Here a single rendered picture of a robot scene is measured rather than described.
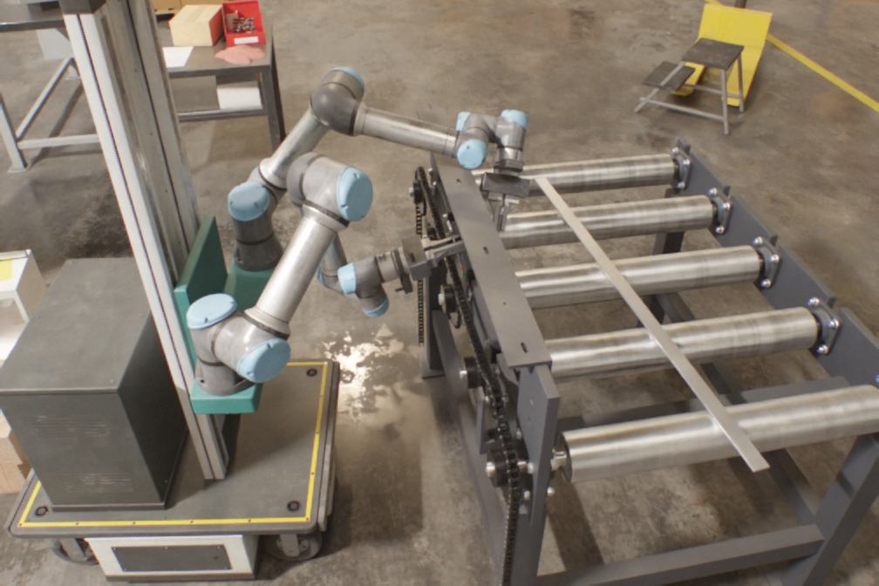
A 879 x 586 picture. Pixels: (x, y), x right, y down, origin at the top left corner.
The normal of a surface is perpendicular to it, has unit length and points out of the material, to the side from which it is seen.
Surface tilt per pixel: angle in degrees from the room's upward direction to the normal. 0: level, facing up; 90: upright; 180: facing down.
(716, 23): 90
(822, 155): 0
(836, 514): 90
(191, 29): 90
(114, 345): 0
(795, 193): 0
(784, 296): 90
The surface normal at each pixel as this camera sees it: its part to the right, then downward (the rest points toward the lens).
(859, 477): -0.98, 0.11
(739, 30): -0.45, 0.53
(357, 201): 0.84, 0.25
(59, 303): 0.00, -0.81
